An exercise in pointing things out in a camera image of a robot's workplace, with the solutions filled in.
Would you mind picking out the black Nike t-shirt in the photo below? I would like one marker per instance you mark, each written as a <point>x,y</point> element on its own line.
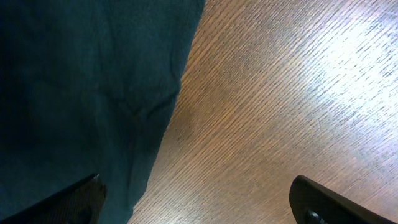
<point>88,87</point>

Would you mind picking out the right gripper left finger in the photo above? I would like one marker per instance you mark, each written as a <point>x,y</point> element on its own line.
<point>80,203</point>

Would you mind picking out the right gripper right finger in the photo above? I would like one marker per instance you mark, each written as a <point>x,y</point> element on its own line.
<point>311,202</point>

